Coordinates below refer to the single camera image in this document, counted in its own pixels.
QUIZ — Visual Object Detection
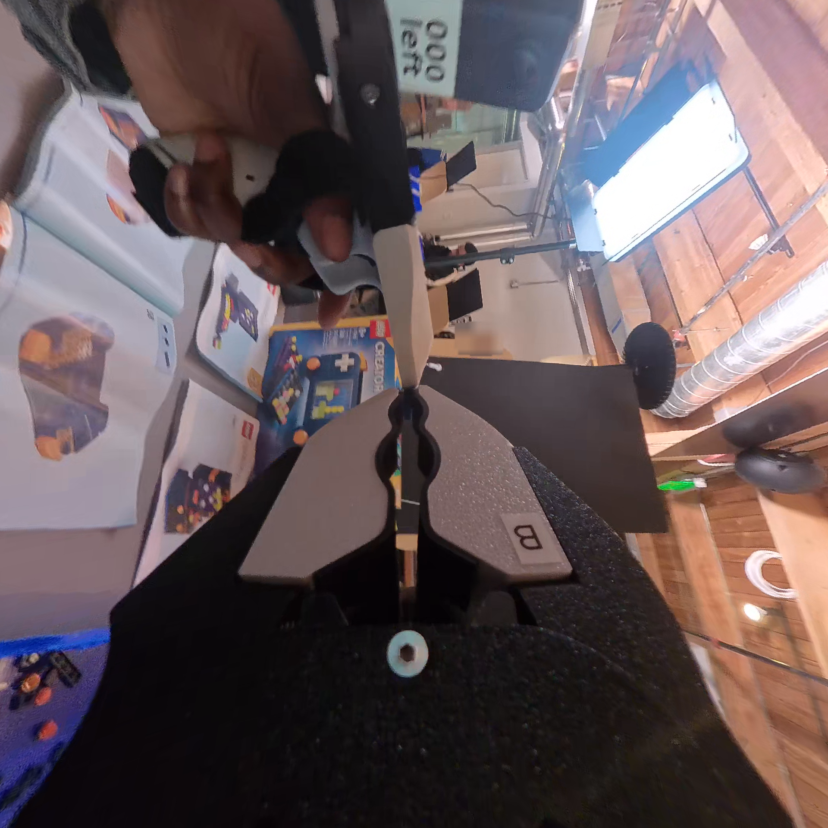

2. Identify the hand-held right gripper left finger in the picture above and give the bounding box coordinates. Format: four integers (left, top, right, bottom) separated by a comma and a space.
238, 388, 398, 586

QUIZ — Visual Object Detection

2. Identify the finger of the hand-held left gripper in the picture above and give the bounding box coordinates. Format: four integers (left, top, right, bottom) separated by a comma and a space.
373, 223, 434, 392

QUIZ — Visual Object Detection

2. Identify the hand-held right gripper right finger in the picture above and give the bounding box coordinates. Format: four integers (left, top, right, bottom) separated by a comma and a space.
417, 387, 574, 586

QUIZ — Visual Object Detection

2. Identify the blue plastic bin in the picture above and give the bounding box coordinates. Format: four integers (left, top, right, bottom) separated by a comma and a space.
0, 626, 112, 828

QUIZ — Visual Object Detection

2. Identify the person's left hand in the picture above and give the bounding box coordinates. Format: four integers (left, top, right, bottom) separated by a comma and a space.
103, 0, 363, 331

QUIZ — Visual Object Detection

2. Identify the black flat board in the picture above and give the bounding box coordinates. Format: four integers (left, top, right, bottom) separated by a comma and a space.
420, 356, 668, 535

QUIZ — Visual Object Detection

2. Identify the blue toy set box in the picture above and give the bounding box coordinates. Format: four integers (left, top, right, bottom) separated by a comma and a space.
255, 316, 407, 476

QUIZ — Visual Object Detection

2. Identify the black light stand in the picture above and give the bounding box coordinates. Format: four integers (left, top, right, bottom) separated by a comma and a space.
423, 238, 578, 271

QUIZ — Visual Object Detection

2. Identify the instruction booklet with red logo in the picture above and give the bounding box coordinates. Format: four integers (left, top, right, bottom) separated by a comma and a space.
132, 380, 261, 586

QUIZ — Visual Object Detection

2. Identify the instruction booklet with yellow badge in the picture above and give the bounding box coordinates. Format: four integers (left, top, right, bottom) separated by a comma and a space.
194, 242, 287, 403

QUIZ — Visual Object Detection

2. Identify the black round lamp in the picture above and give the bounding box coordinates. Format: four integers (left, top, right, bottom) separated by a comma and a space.
734, 449, 820, 494
622, 322, 677, 410

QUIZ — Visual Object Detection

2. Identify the bright studio light panel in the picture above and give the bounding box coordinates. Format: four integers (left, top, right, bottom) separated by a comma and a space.
572, 81, 753, 263

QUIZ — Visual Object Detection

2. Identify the pile of small toy pieces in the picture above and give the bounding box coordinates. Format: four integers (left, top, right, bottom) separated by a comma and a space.
0, 650, 84, 745

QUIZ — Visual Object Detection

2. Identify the open instruction booklet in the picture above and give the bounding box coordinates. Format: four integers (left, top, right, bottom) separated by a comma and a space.
0, 84, 198, 533

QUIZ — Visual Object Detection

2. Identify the white cable coil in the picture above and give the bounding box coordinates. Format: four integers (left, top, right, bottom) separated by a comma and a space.
744, 550, 798, 600

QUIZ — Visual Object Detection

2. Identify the silver ventilation duct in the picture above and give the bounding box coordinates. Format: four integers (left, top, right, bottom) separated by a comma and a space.
650, 259, 828, 419

